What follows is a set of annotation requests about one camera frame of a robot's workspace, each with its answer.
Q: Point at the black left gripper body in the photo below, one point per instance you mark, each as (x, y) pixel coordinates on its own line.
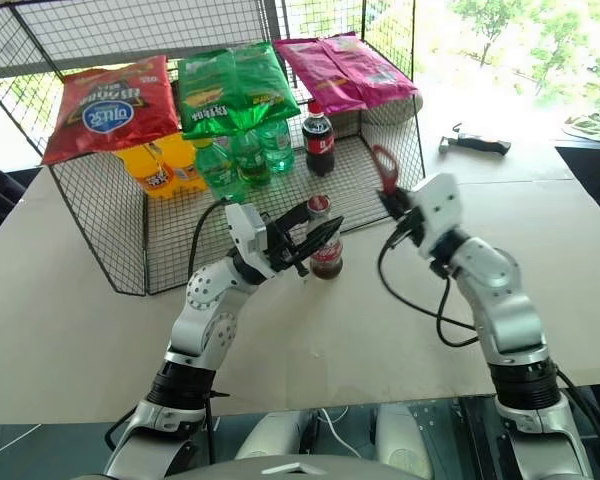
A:
(282, 247)

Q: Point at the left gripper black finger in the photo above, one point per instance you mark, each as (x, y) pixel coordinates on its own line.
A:
(320, 234)
(295, 214)

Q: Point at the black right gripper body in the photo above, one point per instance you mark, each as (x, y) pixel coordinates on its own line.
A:
(412, 222)

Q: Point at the glass cola bottle red cap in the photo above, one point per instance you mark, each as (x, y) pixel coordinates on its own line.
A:
(326, 261)

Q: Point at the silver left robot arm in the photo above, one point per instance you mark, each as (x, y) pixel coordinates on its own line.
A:
(205, 320)

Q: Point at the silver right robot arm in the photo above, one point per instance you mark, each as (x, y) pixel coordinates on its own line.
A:
(500, 300)

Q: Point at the green soda plastic bottle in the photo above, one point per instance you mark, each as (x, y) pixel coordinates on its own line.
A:
(278, 147)
(217, 172)
(252, 162)

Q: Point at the plastic cola bottle red cap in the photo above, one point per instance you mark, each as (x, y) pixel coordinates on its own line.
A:
(320, 145)

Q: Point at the orange soda plastic bottle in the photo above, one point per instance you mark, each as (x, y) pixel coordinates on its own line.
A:
(152, 175)
(187, 165)

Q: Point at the pink chips bag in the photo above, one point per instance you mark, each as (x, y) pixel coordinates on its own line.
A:
(345, 70)

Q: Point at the green chips bag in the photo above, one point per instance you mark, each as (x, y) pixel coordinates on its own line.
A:
(230, 90)

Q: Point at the silver rounded robot leg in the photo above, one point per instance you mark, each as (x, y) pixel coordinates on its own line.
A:
(275, 440)
(400, 440)

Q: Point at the white green cloth bag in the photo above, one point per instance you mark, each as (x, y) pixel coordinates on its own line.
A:
(587, 126)

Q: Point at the red chips bag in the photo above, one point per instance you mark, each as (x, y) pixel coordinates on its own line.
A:
(110, 110)

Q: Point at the dark grey robot torso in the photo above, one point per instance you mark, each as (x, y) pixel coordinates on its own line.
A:
(290, 471)

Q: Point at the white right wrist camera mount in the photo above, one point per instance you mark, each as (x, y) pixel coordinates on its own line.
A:
(437, 200)

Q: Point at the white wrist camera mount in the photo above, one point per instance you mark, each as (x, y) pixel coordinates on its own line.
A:
(437, 200)
(242, 230)

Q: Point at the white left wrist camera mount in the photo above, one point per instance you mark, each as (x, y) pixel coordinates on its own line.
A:
(242, 230)

